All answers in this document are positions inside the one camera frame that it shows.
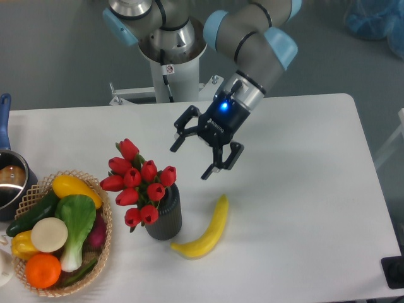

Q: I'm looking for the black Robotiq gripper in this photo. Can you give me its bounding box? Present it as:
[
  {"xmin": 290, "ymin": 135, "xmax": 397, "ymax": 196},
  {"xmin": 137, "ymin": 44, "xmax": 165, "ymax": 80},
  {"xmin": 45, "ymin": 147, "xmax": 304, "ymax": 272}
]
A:
[{"xmin": 169, "ymin": 90, "xmax": 253, "ymax": 181}]

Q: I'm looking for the red tulip bouquet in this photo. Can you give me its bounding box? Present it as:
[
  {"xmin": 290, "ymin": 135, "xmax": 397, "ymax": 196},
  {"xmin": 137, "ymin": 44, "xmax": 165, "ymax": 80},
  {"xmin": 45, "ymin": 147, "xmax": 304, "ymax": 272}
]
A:
[{"xmin": 100, "ymin": 138, "xmax": 177, "ymax": 232}]

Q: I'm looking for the yellow plastic banana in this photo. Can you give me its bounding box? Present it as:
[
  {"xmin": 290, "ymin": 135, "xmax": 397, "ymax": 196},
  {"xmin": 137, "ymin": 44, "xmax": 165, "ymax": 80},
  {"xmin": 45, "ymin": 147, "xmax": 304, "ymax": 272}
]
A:
[{"xmin": 170, "ymin": 194, "xmax": 229, "ymax": 259}]

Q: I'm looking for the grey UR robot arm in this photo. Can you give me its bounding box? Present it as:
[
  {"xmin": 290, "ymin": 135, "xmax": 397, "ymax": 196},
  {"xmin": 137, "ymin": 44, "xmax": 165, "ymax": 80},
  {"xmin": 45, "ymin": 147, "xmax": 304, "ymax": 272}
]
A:
[{"xmin": 103, "ymin": 1, "xmax": 301, "ymax": 179}]

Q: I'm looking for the dark grey ribbed vase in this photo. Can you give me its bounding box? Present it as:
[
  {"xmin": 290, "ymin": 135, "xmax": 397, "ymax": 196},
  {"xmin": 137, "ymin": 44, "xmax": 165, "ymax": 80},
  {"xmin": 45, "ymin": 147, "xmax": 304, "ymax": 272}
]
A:
[{"xmin": 145, "ymin": 184, "xmax": 182, "ymax": 241}]

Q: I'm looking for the green bok choy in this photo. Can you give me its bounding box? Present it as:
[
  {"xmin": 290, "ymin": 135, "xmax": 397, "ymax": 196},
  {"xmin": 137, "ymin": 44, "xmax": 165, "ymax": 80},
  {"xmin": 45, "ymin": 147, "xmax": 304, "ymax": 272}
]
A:
[{"xmin": 55, "ymin": 194, "xmax": 96, "ymax": 272}]

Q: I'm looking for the yellow squash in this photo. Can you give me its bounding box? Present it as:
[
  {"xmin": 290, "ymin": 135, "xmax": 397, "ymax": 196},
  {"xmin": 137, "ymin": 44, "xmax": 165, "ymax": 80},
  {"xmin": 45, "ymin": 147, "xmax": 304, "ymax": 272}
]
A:
[{"xmin": 52, "ymin": 175, "xmax": 102, "ymax": 209}]

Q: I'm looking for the purple sweet potato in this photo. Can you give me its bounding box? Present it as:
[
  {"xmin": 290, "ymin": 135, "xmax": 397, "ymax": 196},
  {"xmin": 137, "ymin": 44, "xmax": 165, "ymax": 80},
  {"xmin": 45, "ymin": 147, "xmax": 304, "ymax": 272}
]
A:
[{"xmin": 86, "ymin": 213, "xmax": 107, "ymax": 249}]

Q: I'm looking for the dark green cucumber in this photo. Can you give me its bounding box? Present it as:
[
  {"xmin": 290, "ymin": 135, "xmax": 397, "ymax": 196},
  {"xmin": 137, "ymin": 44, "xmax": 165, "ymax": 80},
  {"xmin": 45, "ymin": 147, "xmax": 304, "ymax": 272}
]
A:
[{"xmin": 6, "ymin": 190, "xmax": 60, "ymax": 237}]

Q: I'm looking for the green chili pepper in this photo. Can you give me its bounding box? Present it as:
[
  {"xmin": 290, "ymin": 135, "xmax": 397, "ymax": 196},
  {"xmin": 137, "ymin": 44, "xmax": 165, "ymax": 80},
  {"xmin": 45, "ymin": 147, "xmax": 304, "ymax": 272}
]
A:
[{"xmin": 59, "ymin": 258, "xmax": 98, "ymax": 288}]

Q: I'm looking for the white round onion slice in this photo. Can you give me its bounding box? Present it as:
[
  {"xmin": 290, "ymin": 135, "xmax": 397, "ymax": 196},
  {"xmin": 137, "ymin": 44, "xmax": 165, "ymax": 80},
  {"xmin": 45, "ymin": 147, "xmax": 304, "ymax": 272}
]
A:
[{"xmin": 31, "ymin": 217, "xmax": 68, "ymax": 253}]

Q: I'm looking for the woven wicker basket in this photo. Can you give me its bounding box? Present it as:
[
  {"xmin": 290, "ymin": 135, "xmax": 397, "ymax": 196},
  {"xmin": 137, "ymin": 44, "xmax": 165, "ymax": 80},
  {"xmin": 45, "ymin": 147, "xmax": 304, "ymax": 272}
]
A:
[{"xmin": 12, "ymin": 170, "xmax": 112, "ymax": 297}]

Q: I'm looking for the blue plastic bag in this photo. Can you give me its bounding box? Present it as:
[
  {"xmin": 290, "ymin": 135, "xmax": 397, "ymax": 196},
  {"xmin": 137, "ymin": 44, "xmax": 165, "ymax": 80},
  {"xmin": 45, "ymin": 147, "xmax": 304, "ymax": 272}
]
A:
[{"xmin": 343, "ymin": 1, "xmax": 403, "ymax": 59}]

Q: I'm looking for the orange fruit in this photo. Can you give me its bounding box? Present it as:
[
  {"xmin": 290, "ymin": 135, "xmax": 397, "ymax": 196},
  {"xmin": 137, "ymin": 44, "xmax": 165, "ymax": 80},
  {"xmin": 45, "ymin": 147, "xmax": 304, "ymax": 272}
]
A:
[{"xmin": 25, "ymin": 253, "xmax": 61, "ymax": 288}]

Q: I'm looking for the yellow bell pepper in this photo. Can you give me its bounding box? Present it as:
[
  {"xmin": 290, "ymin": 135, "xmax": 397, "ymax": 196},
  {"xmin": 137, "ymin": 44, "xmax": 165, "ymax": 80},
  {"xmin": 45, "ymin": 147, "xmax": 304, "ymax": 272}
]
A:
[{"xmin": 11, "ymin": 230, "xmax": 40, "ymax": 261}]

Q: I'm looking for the black device at table edge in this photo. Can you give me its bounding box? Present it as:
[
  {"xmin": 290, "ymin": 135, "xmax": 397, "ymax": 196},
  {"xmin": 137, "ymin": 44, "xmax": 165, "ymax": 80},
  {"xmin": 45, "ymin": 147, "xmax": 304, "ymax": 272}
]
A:
[{"xmin": 381, "ymin": 256, "xmax": 403, "ymax": 289}]

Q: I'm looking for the white ceramic object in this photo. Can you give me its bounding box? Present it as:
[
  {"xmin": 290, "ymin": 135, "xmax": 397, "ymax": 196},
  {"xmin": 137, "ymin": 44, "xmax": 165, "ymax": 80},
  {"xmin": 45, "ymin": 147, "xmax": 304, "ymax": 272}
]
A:
[{"xmin": 0, "ymin": 235, "xmax": 14, "ymax": 287}]

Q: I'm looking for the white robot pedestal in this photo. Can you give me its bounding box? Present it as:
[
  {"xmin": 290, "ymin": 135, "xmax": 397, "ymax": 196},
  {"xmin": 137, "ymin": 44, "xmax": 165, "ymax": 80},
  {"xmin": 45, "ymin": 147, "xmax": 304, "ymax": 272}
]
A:
[{"xmin": 109, "ymin": 58, "xmax": 224, "ymax": 105}]

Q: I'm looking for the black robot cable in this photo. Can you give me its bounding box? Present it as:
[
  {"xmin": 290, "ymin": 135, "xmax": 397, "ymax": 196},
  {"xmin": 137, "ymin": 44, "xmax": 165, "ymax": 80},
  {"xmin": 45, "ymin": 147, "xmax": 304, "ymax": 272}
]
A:
[{"xmin": 159, "ymin": 49, "xmax": 175, "ymax": 104}]

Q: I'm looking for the white frame at right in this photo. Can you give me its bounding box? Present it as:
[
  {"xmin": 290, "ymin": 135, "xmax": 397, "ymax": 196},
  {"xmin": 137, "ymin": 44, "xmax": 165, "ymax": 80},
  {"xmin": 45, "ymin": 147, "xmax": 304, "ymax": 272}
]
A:
[{"xmin": 373, "ymin": 108, "xmax": 403, "ymax": 170}]

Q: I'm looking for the blue-handled saucepan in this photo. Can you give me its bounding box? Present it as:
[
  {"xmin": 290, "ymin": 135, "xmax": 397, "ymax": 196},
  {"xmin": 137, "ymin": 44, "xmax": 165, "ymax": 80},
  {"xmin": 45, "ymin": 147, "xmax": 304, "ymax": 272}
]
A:
[{"xmin": 1, "ymin": 93, "xmax": 37, "ymax": 222}]

